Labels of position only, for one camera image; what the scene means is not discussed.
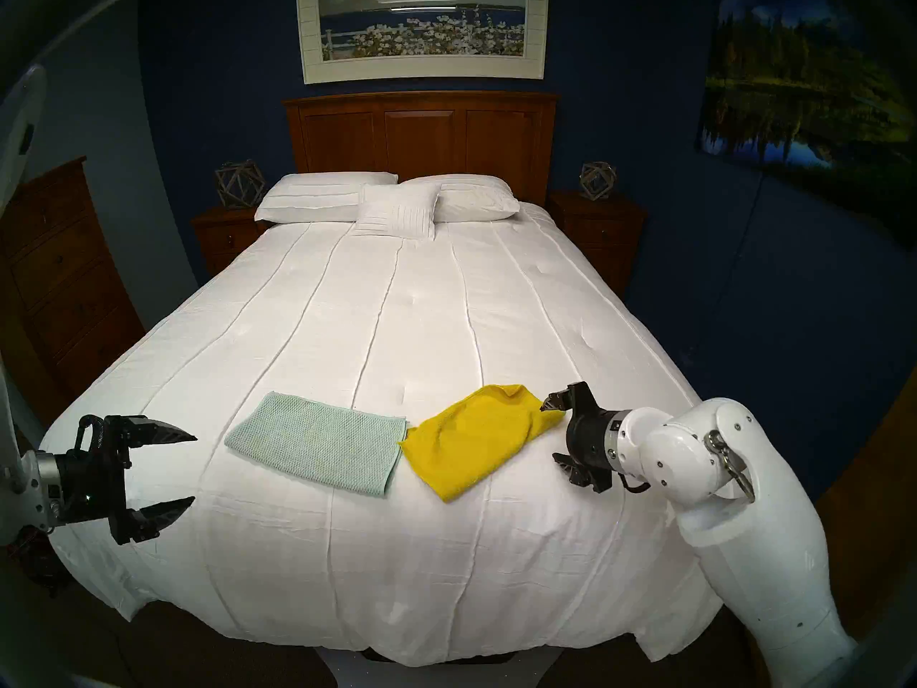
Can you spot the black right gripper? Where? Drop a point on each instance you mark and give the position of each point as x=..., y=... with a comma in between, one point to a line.
x=589, y=439

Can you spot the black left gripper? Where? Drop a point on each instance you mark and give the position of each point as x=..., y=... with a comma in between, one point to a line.
x=93, y=479

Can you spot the yellow hand towel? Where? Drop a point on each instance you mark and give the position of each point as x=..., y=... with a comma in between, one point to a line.
x=473, y=443

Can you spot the mint green hand towel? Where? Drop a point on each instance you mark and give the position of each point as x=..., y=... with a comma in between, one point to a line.
x=315, y=439

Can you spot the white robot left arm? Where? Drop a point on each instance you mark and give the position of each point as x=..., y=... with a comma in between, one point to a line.
x=18, y=489

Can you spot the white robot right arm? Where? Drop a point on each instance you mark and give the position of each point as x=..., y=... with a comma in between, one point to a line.
x=752, y=536

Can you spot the brown wooden nightstand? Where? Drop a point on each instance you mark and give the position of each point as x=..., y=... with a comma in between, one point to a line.
x=598, y=235
x=222, y=239

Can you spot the white bed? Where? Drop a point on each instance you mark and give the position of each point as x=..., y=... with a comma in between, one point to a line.
x=401, y=321

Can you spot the brown wooden dresser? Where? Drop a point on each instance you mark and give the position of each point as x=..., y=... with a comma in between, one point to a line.
x=64, y=278

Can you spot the long white pillow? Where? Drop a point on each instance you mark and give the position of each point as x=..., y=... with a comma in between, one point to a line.
x=308, y=196
x=480, y=199

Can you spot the small square white pillow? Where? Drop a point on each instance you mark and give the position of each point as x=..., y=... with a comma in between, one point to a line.
x=397, y=213

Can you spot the brown wooden headboard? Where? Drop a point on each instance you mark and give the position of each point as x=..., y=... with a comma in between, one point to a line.
x=423, y=135

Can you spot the framed flower seascape picture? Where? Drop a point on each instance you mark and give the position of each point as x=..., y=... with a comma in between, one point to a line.
x=423, y=41

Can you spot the forest lake wall poster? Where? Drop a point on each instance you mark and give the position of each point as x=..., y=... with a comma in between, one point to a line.
x=788, y=84

